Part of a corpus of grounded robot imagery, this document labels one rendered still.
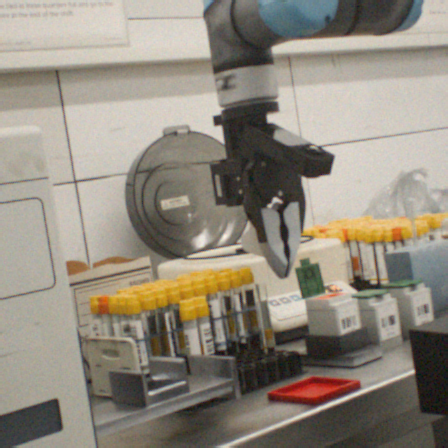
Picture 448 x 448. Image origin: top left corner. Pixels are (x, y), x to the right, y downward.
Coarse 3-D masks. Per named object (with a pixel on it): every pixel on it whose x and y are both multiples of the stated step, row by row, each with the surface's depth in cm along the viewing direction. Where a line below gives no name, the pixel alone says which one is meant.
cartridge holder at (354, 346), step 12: (312, 336) 111; (324, 336) 110; (336, 336) 109; (348, 336) 109; (360, 336) 111; (312, 348) 112; (324, 348) 110; (336, 348) 109; (348, 348) 109; (360, 348) 110; (372, 348) 110; (300, 360) 113; (312, 360) 112; (324, 360) 110; (336, 360) 109; (348, 360) 108; (360, 360) 108
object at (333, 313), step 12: (312, 300) 111; (324, 300) 110; (336, 300) 110; (348, 300) 111; (312, 312) 111; (324, 312) 110; (336, 312) 109; (348, 312) 110; (312, 324) 112; (324, 324) 110; (336, 324) 109; (348, 324) 110; (360, 324) 112
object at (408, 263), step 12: (444, 240) 131; (396, 252) 126; (408, 252) 124; (420, 252) 126; (432, 252) 128; (444, 252) 130; (396, 264) 126; (408, 264) 125; (420, 264) 126; (432, 264) 128; (444, 264) 130; (396, 276) 126; (408, 276) 125; (420, 276) 126; (432, 276) 128; (444, 276) 130; (432, 288) 128; (444, 288) 130; (432, 300) 127; (444, 300) 129; (444, 312) 127
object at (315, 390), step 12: (300, 384) 101; (312, 384) 102; (324, 384) 101; (336, 384) 100; (348, 384) 97; (276, 396) 98; (288, 396) 96; (300, 396) 95; (312, 396) 94; (324, 396) 94; (336, 396) 95
